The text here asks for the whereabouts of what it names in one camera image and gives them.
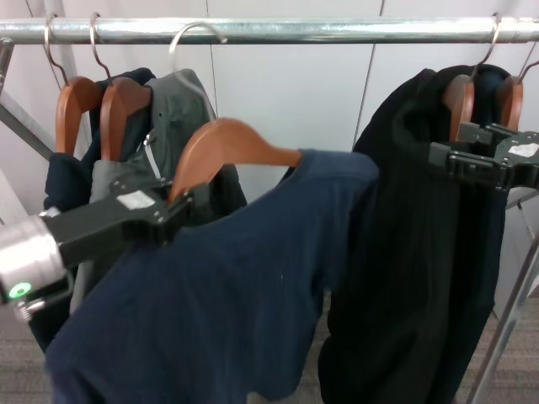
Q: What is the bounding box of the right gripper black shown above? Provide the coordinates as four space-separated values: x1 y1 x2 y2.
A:
428 121 539 191

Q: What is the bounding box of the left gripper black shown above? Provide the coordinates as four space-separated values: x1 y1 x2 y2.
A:
40 178 212 269

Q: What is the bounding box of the wooden hanger with blue shirt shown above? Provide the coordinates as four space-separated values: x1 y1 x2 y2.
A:
167 20 305 205

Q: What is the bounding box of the navy blue shirt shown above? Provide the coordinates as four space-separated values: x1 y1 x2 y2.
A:
44 147 382 404

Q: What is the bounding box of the wooden hanger with black garment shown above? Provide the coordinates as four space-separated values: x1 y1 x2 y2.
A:
441 12 504 143

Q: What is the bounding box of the dark garment beside black one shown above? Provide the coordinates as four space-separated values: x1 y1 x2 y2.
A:
462 63 523 321

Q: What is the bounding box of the wooden hanger with dark garment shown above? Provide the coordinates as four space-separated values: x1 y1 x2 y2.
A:
496 56 539 130

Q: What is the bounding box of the grey zip jacket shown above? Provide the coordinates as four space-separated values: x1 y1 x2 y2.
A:
69 69 249 315

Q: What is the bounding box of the wooden hanger with grey jacket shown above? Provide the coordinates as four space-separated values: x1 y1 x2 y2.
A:
88 11 152 162

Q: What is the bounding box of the dark navy garment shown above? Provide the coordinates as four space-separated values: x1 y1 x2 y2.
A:
31 66 157 354

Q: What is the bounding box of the wooden hanger with navy garment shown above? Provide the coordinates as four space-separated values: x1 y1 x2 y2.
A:
43 13 105 156

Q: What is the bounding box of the silver rack side frame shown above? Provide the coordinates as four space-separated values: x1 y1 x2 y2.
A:
467 184 539 404
0 36 58 163

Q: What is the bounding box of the thick silver hanging rail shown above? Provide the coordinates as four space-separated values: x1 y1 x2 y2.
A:
0 16 539 45

